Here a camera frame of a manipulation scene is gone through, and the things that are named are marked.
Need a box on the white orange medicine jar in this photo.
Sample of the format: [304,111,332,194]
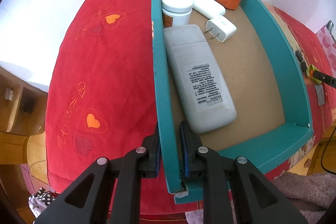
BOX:
[161,0,194,27]

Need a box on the metal clip on box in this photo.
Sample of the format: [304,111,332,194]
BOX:
[326,20,334,33]

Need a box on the pink fluffy rug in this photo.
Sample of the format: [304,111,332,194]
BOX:
[184,170,336,224]

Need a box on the red floral bed blanket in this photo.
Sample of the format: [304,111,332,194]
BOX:
[45,0,336,224]

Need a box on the polka dot cloth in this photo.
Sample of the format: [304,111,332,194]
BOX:
[29,188,58,218]

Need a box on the white remote control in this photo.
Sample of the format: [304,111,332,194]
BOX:
[163,24,237,134]

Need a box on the black car key bunch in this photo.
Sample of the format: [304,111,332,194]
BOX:
[295,51,307,74]

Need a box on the green orange utility knife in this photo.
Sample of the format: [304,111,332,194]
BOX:
[306,64,322,85]

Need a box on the white charger plug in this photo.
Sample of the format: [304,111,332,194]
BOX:
[205,15,237,43]

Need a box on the wooden bedside shelf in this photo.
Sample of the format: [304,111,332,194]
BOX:
[1,68,47,210]

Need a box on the pink patterned box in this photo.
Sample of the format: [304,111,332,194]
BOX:
[317,26,336,77]

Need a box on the white earbuds case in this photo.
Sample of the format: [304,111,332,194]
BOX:
[193,0,226,19]

